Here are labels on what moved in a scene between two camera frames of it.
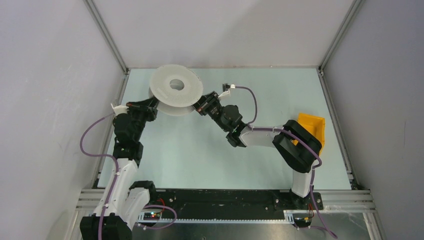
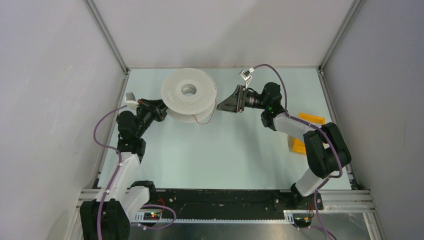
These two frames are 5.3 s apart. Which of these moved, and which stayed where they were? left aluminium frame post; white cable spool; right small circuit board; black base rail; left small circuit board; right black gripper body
Moved: right black gripper body; white cable spool
Stayed: left small circuit board; black base rail; left aluminium frame post; right small circuit board
